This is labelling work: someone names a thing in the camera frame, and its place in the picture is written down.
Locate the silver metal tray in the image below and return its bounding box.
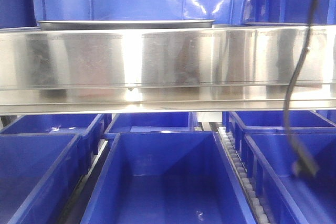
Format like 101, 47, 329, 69
38, 19, 214, 30

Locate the blue rear middle bin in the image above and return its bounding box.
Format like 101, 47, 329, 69
104, 112, 199, 140

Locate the blue bin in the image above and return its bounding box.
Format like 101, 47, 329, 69
244, 134, 335, 223
104, 112, 199, 140
226, 110, 335, 152
1, 134, 80, 223
81, 132, 255, 223
1, 113, 112, 175

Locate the stainless steel shelf front panel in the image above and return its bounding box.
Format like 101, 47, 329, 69
1, 26, 335, 115

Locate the blue rear right bin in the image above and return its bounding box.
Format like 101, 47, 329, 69
226, 110, 335, 152

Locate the blue lower middle bin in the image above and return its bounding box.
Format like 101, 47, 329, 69
81, 132, 255, 223

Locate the blue rear left bin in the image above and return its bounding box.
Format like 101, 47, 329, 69
1, 113, 112, 175

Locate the blue lower left bin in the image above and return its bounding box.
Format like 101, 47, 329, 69
1, 134, 80, 223

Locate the blue lower right bin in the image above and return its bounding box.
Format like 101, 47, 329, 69
244, 134, 335, 223

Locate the roller track rail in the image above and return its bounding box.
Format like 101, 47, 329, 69
204, 121, 276, 224

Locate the black hanging cable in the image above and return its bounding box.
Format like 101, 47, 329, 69
282, 0, 328, 178

